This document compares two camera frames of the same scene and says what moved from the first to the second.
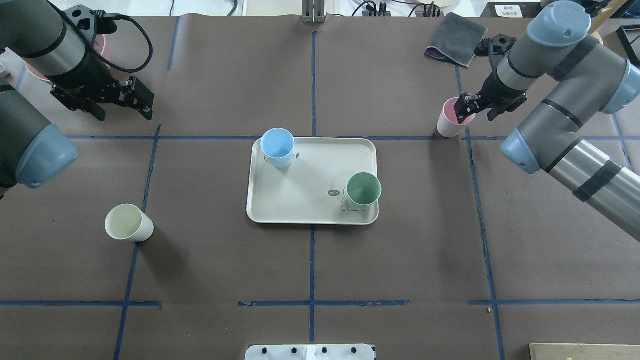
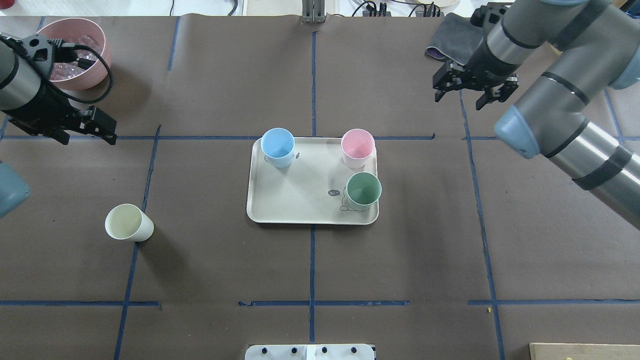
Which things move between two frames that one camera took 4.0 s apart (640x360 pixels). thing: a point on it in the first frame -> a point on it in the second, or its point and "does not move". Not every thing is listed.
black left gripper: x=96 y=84 -> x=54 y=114
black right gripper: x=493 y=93 -> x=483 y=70
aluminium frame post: x=313 y=11 does not move
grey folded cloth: x=455 y=40 does not move
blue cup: x=278 y=145 does not move
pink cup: x=448 y=125 -> x=357 y=146
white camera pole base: x=343 y=351 does not move
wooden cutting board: x=584 y=351 does not move
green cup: x=363 y=190 does not move
